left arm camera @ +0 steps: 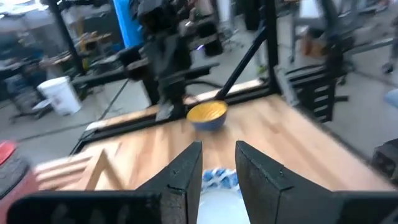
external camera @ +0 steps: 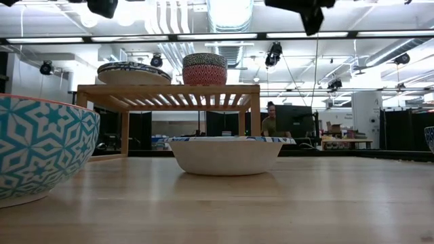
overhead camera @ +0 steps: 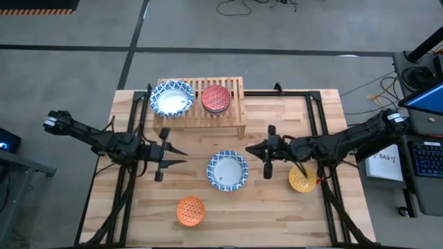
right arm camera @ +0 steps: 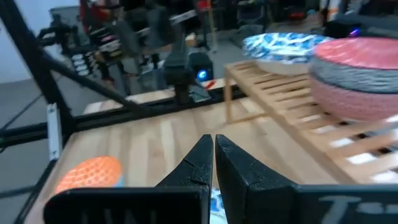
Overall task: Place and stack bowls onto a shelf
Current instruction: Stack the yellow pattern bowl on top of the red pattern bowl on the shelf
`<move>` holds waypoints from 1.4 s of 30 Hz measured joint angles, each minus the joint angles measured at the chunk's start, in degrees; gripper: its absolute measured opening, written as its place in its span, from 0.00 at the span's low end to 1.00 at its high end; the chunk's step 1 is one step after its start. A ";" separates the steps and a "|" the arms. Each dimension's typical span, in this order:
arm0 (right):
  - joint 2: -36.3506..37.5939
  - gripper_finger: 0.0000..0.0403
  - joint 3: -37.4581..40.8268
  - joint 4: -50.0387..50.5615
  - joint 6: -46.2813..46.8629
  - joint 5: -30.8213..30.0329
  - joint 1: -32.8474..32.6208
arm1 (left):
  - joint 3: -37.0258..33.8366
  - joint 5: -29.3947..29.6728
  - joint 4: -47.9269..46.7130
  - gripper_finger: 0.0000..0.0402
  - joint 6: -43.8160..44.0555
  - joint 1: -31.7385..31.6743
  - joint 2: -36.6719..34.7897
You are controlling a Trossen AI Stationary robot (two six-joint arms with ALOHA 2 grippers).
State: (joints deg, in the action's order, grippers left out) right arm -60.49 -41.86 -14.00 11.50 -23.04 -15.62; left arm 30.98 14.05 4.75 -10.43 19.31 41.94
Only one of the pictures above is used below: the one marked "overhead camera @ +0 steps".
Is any white paper sheet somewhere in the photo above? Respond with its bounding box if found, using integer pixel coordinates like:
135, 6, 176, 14
365, 143, 405, 183

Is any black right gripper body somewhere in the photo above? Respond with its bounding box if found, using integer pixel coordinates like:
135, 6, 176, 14
263, 124, 292, 180

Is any black floor cable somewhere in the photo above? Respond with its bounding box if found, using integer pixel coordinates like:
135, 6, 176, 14
216, 0, 298, 17

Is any black keyboard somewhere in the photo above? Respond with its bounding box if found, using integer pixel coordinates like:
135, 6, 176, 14
410, 140, 443, 179

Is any black stand post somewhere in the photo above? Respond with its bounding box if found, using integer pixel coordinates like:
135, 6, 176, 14
406, 26, 443, 63

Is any yellow cable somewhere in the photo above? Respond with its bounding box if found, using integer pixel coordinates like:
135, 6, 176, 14
366, 77, 399, 109

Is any red inside black-white patterned bowl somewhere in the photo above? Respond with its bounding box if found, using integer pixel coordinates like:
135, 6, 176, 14
201, 84, 232, 115

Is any black laptop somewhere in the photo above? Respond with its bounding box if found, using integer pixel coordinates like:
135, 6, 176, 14
0, 127, 22, 155

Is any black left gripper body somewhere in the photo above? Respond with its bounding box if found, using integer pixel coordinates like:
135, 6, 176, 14
140, 127, 172, 183

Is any black metal table frame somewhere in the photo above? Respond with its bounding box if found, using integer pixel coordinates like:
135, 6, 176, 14
74, 82, 378, 247

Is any yellow inside blue patterned bowl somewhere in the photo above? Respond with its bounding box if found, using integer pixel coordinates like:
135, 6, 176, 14
288, 165, 318, 194

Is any coiled black cable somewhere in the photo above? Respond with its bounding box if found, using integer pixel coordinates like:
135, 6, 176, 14
401, 65, 435, 91

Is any blue-lit computer monitor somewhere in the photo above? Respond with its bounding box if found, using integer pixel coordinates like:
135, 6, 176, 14
397, 81, 443, 117

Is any slatted bamboo shelf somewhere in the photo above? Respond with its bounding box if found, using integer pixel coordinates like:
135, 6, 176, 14
152, 76, 247, 140

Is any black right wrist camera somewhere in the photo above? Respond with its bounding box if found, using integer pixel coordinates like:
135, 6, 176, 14
270, 135, 284, 151

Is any orange inside teal patterned bowl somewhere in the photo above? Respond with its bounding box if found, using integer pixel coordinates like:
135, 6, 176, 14
176, 196, 206, 228

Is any grey desk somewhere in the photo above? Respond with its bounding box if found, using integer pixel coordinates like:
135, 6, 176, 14
356, 51, 443, 218
0, 148, 58, 243

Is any blue white patterned paper bowl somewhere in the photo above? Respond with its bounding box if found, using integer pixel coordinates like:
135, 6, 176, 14
206, 149, 249, 192
149, 80, 195, 119

